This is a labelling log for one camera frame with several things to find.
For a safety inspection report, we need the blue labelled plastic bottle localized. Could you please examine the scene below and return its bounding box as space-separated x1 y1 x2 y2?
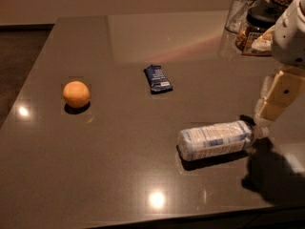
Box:
177 120 269 161

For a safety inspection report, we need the clear empty glass jar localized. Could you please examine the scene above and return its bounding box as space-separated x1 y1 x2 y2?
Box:
225 0 260 33

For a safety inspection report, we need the black lidded snack jar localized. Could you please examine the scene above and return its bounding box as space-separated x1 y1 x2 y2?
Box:
235 3 282 56

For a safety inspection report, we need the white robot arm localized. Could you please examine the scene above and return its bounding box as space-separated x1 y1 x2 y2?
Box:
254 0 305 127

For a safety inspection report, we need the blue rxbar blueberry wrapper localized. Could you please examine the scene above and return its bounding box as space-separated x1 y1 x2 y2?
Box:
144 65 173 94

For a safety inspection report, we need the orange fruit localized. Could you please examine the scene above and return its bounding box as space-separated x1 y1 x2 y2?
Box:
63 81 91 109

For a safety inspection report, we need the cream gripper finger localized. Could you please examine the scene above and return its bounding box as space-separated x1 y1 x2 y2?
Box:
254 70 305 127
260 74 275 99

